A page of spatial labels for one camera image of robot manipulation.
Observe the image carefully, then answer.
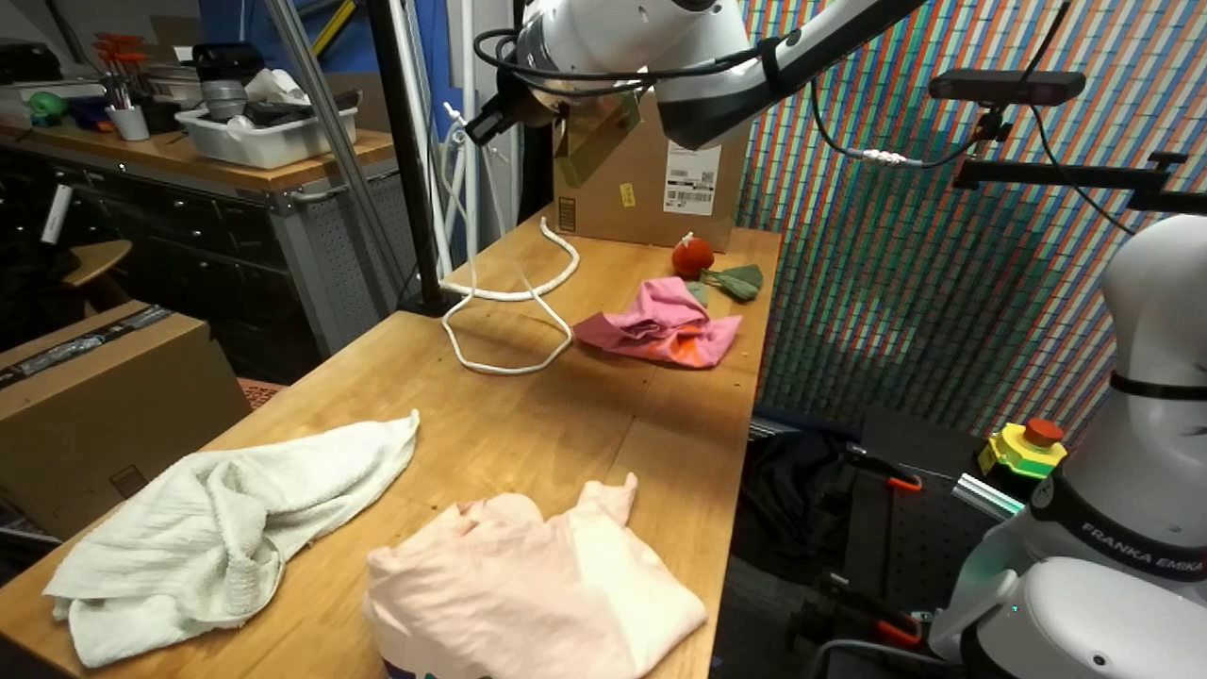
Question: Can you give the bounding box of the cardboard box with white labels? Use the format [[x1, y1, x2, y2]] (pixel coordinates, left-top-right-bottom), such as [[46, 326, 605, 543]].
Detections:
[[550, 98, 754, 252]]

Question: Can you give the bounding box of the wooden stool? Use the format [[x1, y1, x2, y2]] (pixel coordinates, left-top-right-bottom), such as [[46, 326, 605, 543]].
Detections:
[[61, 237, 138, 293]]

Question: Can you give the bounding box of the silver green metal bar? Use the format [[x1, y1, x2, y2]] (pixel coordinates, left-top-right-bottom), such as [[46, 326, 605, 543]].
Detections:
[[951, 468, 1029, 523]]

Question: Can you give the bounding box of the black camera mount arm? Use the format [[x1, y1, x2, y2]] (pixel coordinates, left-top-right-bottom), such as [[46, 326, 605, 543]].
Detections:
[[951, 106, 1207, 220]]

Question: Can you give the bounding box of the black bag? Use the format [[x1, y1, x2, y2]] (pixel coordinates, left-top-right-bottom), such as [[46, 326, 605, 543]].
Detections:
[[739, 430, 859, 585]]

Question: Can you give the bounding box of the yellow red emergency stop button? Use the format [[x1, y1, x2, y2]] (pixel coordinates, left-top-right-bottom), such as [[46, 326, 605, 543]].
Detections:
[[979, 413, 1072, 483]]

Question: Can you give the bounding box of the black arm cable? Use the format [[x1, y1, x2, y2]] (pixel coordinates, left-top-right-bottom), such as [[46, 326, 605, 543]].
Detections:
[[804, 0, 1077, 174]]

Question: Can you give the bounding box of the white plastic bin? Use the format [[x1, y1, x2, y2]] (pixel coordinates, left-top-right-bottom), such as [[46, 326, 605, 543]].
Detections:
[[173, 98, 367, 174]]

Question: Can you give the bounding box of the silver metal pole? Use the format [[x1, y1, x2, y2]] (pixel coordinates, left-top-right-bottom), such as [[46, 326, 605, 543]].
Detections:
[[263, 0, 412, 302]]

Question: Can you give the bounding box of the black orange clamp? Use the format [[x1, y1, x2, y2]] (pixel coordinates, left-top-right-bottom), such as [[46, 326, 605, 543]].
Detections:
[[820, 568, 935, 656], [844, 447, 930, 498]]

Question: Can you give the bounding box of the small green object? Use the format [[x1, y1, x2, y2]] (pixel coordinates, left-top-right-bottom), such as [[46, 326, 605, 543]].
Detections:
[[21, 87, 76, 128]]

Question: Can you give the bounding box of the thin black camera cable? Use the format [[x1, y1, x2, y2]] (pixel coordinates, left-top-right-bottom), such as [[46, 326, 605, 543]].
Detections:
[[1029, 106, 1190, 252]]

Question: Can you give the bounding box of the blue board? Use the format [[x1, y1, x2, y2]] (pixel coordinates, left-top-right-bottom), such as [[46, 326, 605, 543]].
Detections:
[[201, 0, 470, 259]]

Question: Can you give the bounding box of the thick white braided rope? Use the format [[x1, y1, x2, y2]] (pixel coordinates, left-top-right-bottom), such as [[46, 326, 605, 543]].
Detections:
[[438, 213, 584, 304]]

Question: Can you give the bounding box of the pink cloth with orange print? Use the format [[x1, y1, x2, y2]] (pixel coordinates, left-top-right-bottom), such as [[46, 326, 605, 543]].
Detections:
[[568, 275, 745, 372]]

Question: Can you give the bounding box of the black metal pole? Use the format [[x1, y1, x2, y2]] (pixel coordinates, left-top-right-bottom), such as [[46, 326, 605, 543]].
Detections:
[[363, 0, 460, 322]]

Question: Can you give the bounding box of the wooden workbench with grey cabinets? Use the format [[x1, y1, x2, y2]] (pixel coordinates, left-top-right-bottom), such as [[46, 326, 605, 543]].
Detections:
[[0, 120, 426, 372]]

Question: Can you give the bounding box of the cardboard box with black tape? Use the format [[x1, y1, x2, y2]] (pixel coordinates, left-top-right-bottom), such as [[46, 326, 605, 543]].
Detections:
[[0, 298, 257, 543]]

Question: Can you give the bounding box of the pale pink printed shirt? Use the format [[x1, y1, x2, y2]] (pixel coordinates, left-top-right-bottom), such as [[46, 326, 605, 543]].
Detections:
[[359, 468, 716, 679]]

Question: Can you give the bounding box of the long black gripper cable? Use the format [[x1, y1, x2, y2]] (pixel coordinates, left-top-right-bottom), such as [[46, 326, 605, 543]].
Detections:
[[460, 27, 765, 151]]

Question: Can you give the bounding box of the white cup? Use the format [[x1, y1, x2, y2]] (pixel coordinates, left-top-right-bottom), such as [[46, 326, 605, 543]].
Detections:
[[108, 102, 153, 148]]

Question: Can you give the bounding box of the white hanging tag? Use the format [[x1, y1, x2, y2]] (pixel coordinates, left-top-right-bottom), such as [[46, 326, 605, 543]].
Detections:
[[38, 182, 79, 250]]

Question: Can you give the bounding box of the white terry towel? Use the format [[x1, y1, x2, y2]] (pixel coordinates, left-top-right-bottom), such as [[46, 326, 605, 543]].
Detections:
[[42, 408, 426, 672]]

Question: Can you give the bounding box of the white metal frame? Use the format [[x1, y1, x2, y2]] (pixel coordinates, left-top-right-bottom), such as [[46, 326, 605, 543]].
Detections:
[[389, 0, 485, 270]]

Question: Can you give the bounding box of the orange red cloth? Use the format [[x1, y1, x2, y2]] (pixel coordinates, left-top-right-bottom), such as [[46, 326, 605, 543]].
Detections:
[[668, 230, 720, 284]]

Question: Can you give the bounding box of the black bar camera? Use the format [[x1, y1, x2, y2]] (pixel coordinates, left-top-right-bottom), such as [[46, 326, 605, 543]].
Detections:
[[926, 69, 1091, 110]]

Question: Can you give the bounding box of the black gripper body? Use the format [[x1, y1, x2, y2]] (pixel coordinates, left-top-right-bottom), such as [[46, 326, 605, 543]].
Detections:
[[517, 106, 566, 198]]

